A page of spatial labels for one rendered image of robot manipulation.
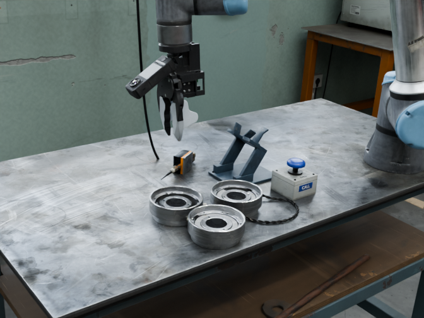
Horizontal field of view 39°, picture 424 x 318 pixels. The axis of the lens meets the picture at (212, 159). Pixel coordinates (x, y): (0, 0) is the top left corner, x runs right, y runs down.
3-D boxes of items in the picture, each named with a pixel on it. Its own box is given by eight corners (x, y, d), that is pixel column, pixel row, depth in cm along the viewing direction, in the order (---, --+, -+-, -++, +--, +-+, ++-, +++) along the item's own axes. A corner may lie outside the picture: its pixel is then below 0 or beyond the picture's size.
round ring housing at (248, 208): (238, 226, 114) (240, 207, 113) (199, 207, 121) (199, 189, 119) (271, 209, 122) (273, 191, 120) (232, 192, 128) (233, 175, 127)
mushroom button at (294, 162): (293, 186, 127) (296, 164, 125) (281, 179, 130) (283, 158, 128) (306, 182, 129) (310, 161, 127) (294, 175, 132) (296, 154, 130)
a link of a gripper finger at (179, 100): (187, 120, 129) (182, 80, 127) (180, 122, 128) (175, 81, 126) (176, 119, 133) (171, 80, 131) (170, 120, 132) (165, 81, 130)
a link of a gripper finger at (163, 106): (187, 132, 139) (189, 95, 135) (164, 136, 136) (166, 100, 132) (180, 126, 142) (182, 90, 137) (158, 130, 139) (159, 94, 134)
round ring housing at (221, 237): (253, 233, 112) (254, 213, 111) (227, 257, 104) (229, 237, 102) (204, 217, 117) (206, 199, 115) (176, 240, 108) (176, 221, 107)
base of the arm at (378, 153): (388, 146, 159) (394, 111, 155) (438, 166, 148) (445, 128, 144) (351, 157, 150) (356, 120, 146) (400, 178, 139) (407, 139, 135)
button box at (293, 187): (293, 201, 126) (295, 180, 124) (270, 188, 131) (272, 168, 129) (319, 192, 130) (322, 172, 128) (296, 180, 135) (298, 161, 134)
